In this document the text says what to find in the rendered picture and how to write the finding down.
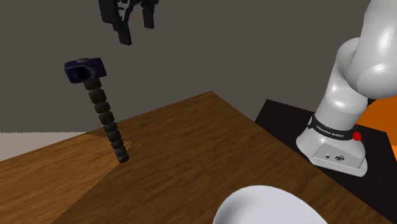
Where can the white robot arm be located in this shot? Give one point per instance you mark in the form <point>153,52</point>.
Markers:
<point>338,102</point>

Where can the black robot stand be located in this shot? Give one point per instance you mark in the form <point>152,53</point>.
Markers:
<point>378,186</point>

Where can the white rounded object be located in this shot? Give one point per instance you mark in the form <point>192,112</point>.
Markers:
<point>266,208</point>

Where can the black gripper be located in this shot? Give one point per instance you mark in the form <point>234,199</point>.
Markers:
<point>108,9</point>

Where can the blue camera on black stem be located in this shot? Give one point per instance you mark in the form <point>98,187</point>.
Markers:
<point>105,118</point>

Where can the brown wooden table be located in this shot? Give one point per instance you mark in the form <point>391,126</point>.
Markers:
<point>192,161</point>

